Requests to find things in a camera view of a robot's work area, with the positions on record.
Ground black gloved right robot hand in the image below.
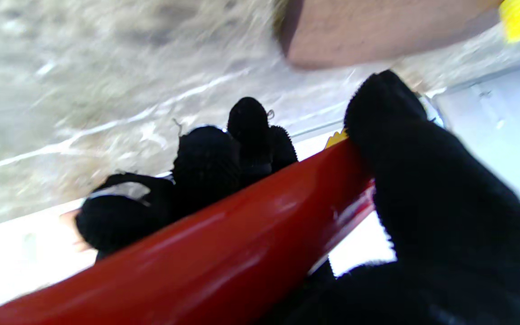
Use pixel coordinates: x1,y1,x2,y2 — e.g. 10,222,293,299
75,70,520,325

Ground red handled metal tongs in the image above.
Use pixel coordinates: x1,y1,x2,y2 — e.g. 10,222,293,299
0,135,376,325

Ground brown wooden cutting board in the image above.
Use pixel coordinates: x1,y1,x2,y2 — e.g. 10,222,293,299
280,0,502,70

